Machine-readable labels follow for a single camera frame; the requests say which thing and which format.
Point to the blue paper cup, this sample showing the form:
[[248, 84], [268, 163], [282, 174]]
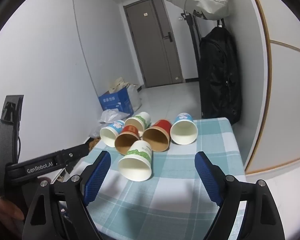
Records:
[[183, 132]]

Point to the person's left hand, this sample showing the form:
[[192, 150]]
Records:
[[5, 212]]

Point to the white cup blue red print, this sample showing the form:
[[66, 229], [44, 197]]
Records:
[[108, 136]]

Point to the white plastic bag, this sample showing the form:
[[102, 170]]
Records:
[[112, 116]]

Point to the brown fuzzy item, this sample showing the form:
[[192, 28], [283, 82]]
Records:
[[93, 145]]

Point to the blue checked tablecloth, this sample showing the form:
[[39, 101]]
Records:
[[180, 180]]

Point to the red paper cup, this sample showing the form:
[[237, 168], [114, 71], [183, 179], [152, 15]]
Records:
[[126, 142], [156, 138]]

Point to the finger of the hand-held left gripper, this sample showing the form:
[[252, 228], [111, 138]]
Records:
[[76, 152]]

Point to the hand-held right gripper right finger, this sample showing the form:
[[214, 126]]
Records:
[[207, 178]]

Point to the grey door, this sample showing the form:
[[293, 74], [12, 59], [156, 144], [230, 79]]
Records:
[[152, 45]]

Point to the white woven sack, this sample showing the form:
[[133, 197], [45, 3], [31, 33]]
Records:
[[135, 97]]

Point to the black hanging bag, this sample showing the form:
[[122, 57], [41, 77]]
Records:
[[218, 75]]

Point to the white cup green print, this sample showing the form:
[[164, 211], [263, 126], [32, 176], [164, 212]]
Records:
[[140, 121], [135, 166]]

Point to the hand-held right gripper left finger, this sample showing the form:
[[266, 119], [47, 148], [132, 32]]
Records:
[[98, 177]]

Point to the blue cardboard box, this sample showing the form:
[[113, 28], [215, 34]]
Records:
[[117, 101]]

